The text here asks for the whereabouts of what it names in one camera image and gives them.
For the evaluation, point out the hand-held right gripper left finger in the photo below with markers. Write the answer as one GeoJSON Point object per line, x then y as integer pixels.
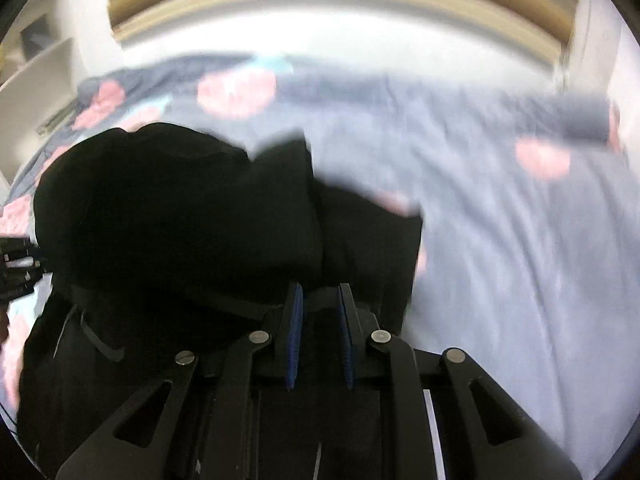
{"type": "Point", "coordinates": [295, 335]}

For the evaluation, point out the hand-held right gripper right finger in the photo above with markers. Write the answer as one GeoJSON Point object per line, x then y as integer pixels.
{"type": "Point", "coordinates": [346, 340]}

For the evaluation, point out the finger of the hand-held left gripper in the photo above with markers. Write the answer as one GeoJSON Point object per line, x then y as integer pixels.
{"type": "Point", "coordinates": [20, 270]}

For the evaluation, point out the black hooded jacket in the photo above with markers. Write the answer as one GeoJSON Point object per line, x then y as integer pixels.
{"type": "Point", "coordinates": [175, 220]}

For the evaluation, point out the grey pink floral blanket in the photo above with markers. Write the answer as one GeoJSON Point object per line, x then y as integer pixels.
{"type": "Point", "coordinates": [500, 260]}

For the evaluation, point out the white bookshelf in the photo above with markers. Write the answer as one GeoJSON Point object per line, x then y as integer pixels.
{"type": "Point", "coordinates": [45, 75]}

